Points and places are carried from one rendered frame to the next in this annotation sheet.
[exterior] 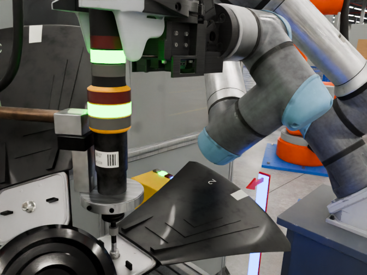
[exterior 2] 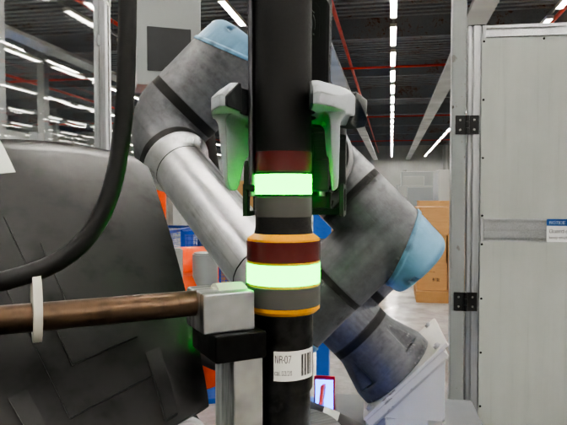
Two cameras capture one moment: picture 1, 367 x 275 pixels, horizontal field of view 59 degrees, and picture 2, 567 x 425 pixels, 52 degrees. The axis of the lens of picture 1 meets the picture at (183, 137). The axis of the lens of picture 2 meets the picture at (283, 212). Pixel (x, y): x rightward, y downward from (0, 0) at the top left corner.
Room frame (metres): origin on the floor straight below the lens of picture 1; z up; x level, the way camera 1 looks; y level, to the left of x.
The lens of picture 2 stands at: (0.05, 0.27, 1.41)
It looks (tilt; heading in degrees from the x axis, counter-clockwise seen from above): 2 degrees down; 325
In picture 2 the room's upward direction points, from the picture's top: straight up
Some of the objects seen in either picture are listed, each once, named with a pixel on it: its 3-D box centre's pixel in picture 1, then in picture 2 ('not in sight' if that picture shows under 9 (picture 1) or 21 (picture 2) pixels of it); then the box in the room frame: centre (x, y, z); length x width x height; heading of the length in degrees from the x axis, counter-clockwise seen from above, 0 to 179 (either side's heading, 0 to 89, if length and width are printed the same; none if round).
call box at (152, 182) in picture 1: (163, 198); not in sight; (0.80, 0.05, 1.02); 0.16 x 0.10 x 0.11; 47
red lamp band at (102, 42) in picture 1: (107, 42); (283, 162); (0.33, 0.08, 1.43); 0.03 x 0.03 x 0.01
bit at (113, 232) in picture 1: (113, 235); not in sight; (0.33, 0.08, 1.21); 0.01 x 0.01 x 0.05
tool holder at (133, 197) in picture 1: (102, 157); (268, 367); (0.33, 0.09, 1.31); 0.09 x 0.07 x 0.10; 82
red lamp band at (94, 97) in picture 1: (109, 94); (283, 250); (0.33, 0.08, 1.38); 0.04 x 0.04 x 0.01
